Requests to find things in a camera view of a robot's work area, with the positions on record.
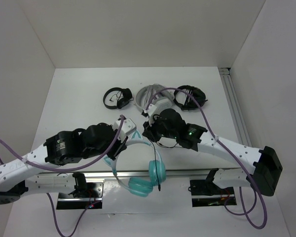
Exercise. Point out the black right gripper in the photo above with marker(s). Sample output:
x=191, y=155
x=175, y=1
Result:
x=149, y=128

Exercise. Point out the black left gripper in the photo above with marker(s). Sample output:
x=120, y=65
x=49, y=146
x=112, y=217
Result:
x=119, y=147

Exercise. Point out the teal cat-ear headphones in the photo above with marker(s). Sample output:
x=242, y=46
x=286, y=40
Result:
x=156, y=170

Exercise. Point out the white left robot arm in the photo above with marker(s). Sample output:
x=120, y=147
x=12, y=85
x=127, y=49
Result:
x=54, y=167

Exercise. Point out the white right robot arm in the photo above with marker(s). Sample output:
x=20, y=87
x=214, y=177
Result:
x=259, y=168

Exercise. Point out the small black headphones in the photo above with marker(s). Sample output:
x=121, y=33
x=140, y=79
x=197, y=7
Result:
x=123, y=97

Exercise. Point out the white grey gaming headset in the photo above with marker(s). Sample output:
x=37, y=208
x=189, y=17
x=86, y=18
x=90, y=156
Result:
x=153, y=97

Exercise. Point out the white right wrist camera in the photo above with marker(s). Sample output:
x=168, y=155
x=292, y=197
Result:
x=150, y=112

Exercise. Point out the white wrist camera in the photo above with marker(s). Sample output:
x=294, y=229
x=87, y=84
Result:
x=150, y=112
x=128, y=127

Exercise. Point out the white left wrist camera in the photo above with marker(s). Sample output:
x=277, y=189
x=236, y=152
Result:
x=128, y=127

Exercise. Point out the aluminium table rail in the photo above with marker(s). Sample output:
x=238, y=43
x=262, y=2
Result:
x=198, y=173

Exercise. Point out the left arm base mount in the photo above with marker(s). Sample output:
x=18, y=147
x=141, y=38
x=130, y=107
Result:
x=91, y=199

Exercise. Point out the aluminium corner frame post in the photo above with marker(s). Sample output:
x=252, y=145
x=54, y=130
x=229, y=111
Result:
x=234, y=106

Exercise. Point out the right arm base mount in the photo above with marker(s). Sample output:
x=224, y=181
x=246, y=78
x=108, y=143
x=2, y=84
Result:
x=206, y=194

